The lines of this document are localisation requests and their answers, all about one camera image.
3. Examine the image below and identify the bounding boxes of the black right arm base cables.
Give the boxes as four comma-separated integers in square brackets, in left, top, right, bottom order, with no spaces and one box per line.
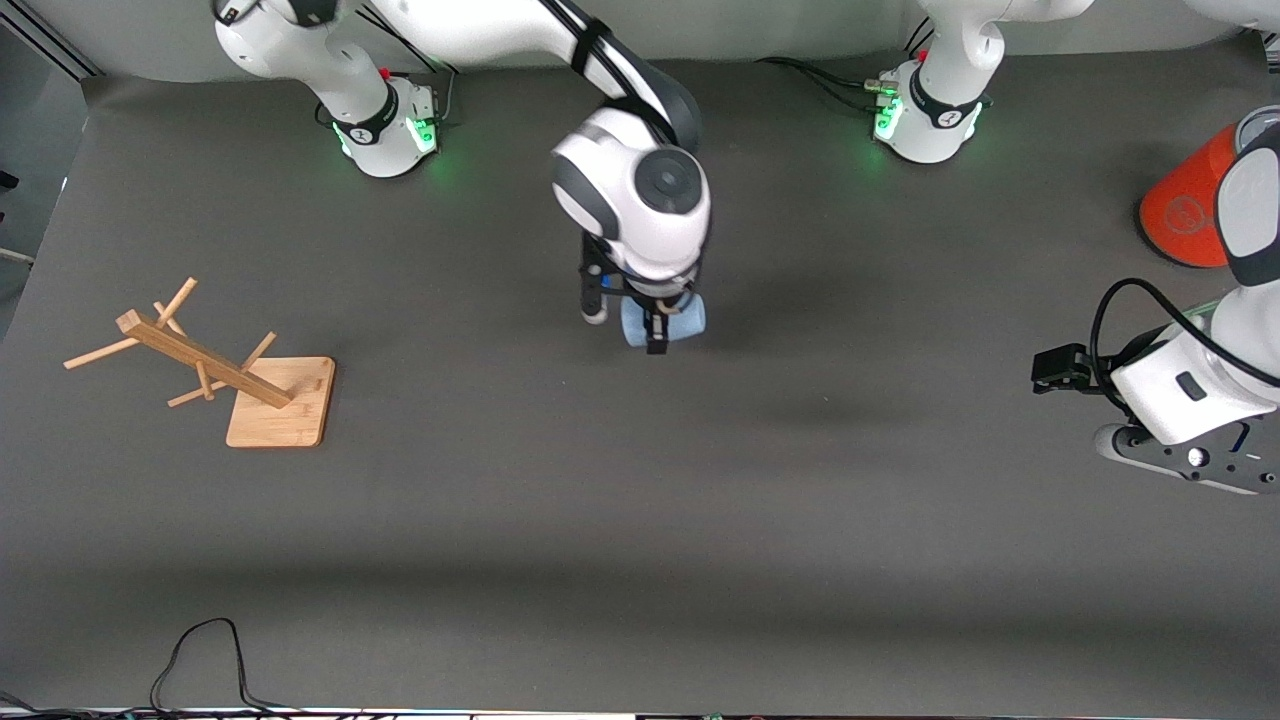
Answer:
[360,5,476,126]

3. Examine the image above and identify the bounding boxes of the orange can with silver lid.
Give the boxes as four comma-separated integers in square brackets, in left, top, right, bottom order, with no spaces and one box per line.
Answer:
[1138,108,1251,269]

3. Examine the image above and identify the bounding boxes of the black looped cable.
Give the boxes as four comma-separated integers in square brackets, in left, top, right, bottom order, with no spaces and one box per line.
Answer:
[150,617,301,716]

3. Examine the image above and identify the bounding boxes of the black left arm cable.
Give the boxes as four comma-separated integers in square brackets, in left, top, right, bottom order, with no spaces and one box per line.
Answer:
[1090,278,1280,401]

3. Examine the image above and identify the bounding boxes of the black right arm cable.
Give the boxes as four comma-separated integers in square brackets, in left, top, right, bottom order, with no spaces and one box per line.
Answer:
[540,0,651,111]

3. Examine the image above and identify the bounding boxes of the wooden cup rack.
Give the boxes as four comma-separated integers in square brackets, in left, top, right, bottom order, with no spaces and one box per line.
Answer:
[63,277,336,449]

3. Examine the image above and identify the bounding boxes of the dark grey table cover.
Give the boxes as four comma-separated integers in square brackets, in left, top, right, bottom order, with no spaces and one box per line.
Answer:
[0,40,1280,716]

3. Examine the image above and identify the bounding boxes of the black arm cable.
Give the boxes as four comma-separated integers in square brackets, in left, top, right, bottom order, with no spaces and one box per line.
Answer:
[540,0,651,111]
[1090,278,1280,401]

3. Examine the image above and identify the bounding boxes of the black left arm base cables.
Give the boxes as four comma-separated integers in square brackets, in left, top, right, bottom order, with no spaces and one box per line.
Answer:
[755,20,936,116]

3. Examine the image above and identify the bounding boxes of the light blue plastic cup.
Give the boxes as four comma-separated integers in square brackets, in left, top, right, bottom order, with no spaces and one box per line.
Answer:
[620,293,708,349]

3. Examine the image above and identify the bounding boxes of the black arm base cables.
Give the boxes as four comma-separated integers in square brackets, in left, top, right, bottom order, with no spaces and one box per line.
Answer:
[360,5,476,126]
[755,20,936,116]

